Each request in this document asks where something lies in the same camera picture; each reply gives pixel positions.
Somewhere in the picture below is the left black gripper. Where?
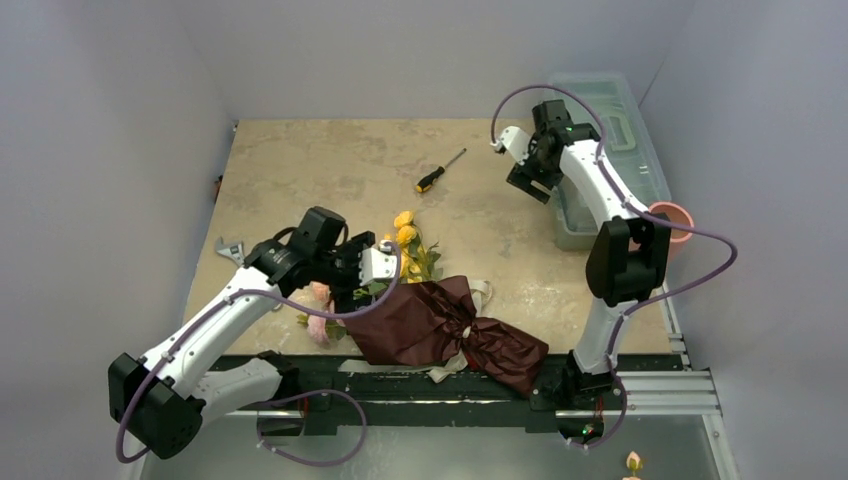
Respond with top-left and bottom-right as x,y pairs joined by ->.
313,232 -> 378,312

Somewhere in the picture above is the flower bouquet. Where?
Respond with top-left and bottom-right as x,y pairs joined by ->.
298,211 -> 549,397

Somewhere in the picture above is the cream ribbon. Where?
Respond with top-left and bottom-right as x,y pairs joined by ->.
338,280 -> 492,384

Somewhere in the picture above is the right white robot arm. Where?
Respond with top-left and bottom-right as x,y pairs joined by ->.
491,100 -> 671,407

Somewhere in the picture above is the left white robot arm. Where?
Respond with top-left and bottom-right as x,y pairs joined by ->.
107,206 -> 400,464

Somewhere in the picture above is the pink cylindrical vase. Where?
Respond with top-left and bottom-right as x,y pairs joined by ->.
649,201 -> 694,261

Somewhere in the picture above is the clear plastic storage box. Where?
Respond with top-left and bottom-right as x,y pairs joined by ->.
548,72 -> 671,251

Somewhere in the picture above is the yellow black screwdriver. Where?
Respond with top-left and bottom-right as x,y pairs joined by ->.
415,148 -> 467,193

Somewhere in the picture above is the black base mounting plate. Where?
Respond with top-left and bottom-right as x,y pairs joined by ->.
208,354 -> 684,439

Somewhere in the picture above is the small pink flower bud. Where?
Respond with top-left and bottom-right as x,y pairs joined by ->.
622,451 -> 644,480

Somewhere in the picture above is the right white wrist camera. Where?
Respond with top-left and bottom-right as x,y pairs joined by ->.
490,126 -> 532,165

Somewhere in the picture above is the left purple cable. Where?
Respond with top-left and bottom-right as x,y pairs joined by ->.
115,241 -> 403,468

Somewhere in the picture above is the purple cable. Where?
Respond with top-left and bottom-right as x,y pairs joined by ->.
115,241 -> 403,468
490,84 -> 739,452

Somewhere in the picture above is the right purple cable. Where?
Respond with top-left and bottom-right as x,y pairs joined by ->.
490,84 -> 739,452

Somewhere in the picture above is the adjustable wrench with red handle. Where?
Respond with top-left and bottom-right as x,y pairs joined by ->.
214,237 -> 245,267

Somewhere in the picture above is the aluminium rail frame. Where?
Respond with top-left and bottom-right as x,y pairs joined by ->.
229,301 -> 739,479

